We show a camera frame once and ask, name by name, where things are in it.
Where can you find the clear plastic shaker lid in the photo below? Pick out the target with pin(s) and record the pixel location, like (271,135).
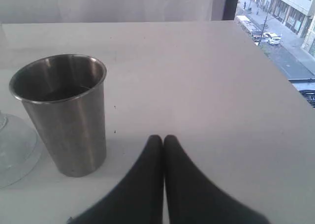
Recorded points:
(20,149)

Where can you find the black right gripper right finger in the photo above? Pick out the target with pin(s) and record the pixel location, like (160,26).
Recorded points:
(193,199)

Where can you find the dark window frame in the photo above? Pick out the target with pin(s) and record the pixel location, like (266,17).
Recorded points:
(229,10)

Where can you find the stainless steel cup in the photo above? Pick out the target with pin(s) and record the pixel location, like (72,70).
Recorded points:
(64,97)

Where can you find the white parked car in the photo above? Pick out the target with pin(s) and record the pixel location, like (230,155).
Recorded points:
(271,38)

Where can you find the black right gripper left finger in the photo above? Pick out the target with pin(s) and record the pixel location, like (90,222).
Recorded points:
(137,198)

